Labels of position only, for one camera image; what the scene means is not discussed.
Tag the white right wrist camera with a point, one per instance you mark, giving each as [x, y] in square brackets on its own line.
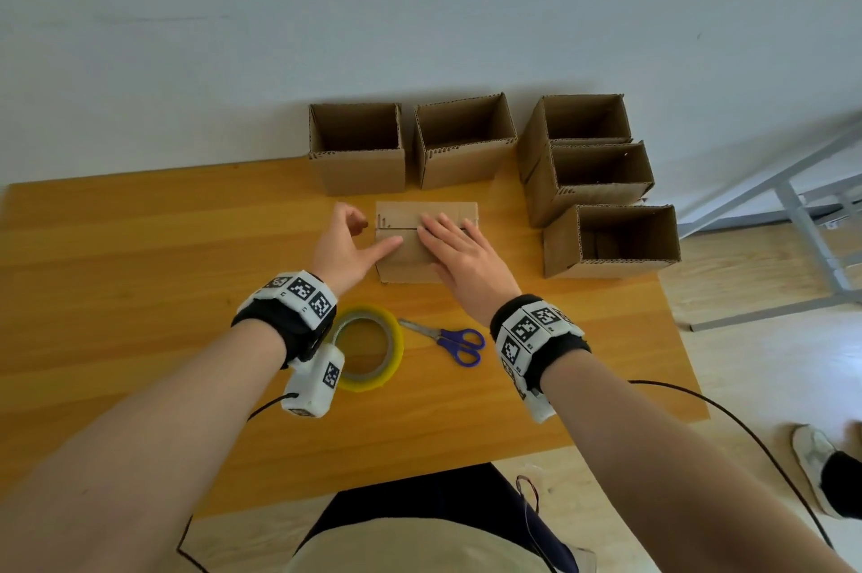
[542, 411]

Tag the yellow tape roll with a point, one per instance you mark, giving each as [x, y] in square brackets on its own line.
[397, 347]

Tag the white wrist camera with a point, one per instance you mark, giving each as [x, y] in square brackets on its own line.
[310, 391]
[542, 411]

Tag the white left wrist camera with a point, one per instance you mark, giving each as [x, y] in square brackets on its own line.
[310, 391]

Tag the person's left forearm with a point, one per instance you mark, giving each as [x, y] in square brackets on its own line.
[121, 458]

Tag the person's left hand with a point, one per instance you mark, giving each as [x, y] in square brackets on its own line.
[337, 256]

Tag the person's right hand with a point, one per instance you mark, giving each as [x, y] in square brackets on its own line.
[471, 270]

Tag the black left wristband with markers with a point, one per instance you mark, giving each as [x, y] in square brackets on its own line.
[276, 323]

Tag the grey metal table frame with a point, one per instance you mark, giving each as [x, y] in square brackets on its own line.
[813, 243]

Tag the brown cardboard paper box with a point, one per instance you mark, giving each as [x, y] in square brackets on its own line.
[532, 145]
[562, 246]
[465, 169]
[357, 175]
[542, 195]
[404, 270]

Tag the person's dark and beige clothing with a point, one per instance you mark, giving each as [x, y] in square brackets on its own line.
[417, 498]

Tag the person's right forearm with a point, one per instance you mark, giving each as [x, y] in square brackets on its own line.
[673, 471]

